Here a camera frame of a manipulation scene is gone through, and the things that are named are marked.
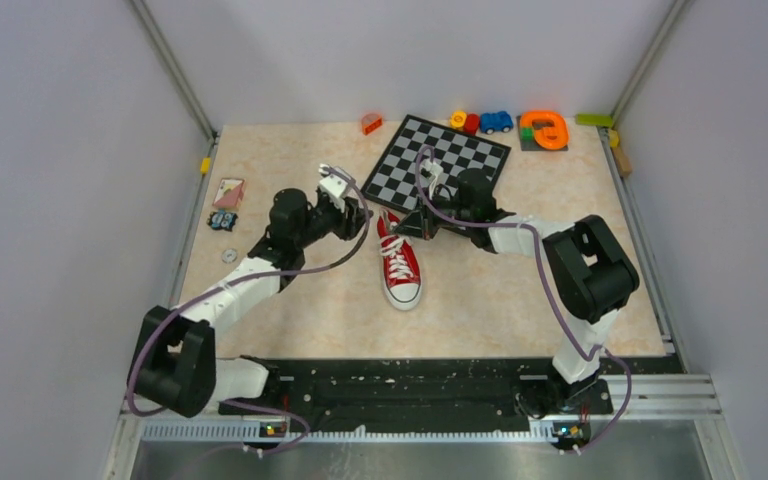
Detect pink tangram card box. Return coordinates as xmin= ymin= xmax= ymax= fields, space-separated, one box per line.
xmin=212 ymin=178 xmax=246 ymax=210

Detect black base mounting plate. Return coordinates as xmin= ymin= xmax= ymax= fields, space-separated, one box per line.
xmin=218 ymin=357 xmax=683 ymax=439

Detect orange half-round toy block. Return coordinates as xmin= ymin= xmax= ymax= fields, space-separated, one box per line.
xmin=360 ymin=112 xmax=383 ymax=136

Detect purple cable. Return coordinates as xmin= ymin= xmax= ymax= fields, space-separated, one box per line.
xmin=414 ymin=145 xmax=634 ymax=456
xmin=125 ymin=165 xmax=373 ymax=458

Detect small blue toy robot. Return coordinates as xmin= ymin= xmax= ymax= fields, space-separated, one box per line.
xmin=206 ymin=210 xmax=238 ymax=232

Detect orange curved track toy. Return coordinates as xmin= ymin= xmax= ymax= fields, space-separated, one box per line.
xmin=517 ymin=110 xmax=570 ymax=151

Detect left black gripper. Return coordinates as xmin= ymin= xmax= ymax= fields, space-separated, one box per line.
xmin=296 ymin=194 xmax=374 ymax=249

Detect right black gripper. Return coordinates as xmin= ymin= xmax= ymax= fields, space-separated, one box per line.
xmin=393 ymin=187 xmax=473 ymax=242

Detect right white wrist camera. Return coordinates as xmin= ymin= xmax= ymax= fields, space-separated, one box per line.
xmin=420 ymin=158 xmax=444 ymax=199

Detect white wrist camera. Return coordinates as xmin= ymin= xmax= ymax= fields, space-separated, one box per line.
xmin=317 ymin=164 xmax=354 ymax=213
xmin=420 ymin=158 xmax=444 ymax=199

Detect red toy cylinder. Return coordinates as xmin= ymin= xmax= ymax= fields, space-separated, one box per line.
xmin=463 ymin=113 xmax=481 ymax=135

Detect red canvas sneaker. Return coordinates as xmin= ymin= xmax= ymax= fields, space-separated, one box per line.
xmin=376 ymin=208 xmax=423 ymax=311

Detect green flat block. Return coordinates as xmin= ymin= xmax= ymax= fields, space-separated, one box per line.
xmin=575 ymin=113 xmax=615 ymax=128

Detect yellow clip on rail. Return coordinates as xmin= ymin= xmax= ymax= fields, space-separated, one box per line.
xmin=199 ymin=157 xmax=211 ymax=175

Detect yellow toy cylinder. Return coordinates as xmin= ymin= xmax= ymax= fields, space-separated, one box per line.
xmin=449 ymin=110 xmax=468 ymax=131

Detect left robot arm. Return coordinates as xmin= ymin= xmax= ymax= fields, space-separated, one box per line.
xmin=125 ymin=187 xmax=369 ymax=418

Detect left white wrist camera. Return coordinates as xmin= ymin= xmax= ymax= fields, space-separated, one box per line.
xmin=317 ymin=164 xmax=354 ymax=213

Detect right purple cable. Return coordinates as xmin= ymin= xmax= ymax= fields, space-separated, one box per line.
xmin=414 ymin=145 xmax=634 ymax=456

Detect wooden block on rail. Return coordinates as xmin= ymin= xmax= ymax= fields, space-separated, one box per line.
xmin=611 ymin=146 xmax=633 ymax=178

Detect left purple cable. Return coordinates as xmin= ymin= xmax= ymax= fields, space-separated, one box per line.
xmin=125 ymin=165 xmax=373 ymax=458

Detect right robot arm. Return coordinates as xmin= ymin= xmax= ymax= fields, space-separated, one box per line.
xmin=395 ymin=164 xmax=640 ymax=412

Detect blue toy car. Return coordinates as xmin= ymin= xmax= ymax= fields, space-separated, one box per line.
xmin=479 ymin=111 xmax=514 ymax=135

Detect black grey checkerboard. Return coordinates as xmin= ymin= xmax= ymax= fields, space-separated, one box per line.
xmin=361 ymin=115 xmax=511 ymax=213

